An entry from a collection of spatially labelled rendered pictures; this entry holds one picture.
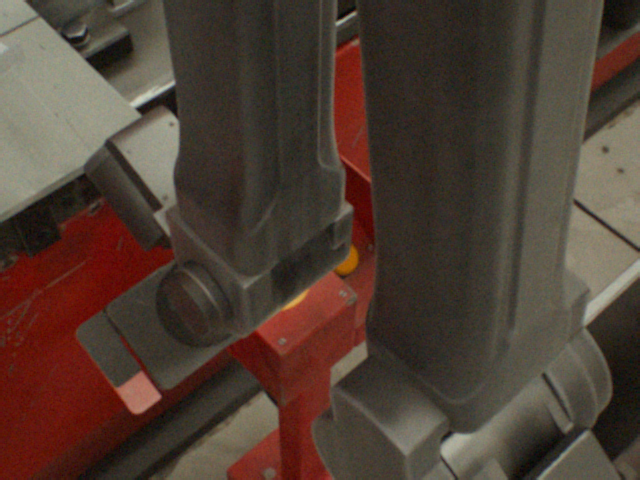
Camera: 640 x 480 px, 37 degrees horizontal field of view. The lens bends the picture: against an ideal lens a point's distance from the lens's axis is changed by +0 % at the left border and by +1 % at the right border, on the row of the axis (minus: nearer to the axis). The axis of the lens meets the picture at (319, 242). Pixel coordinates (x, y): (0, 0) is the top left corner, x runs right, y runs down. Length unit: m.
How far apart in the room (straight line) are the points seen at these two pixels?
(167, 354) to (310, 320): 0.36
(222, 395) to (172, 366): 1.12
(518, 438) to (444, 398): 0.05
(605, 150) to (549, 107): 1.94
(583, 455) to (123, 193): 0.27
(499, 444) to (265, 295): 0.13
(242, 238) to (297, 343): 0.55
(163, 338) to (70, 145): 0.26
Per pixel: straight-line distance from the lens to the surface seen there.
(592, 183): 2.12
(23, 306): 1.12
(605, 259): 2.01
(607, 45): 0.81
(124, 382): 0.62
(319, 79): 0.36
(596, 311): 0.68
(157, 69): 1.04
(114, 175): 0.52
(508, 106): 0.24
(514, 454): 0.38
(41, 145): 0.82
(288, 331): 0.94
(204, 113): 0.37
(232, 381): 1.74
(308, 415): 1.29
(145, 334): 0.61
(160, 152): 0.51
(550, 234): 0.30
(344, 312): 0.97
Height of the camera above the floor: 1.61
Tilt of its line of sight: 56 degrees down
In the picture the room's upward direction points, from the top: 1 degrees clockwise
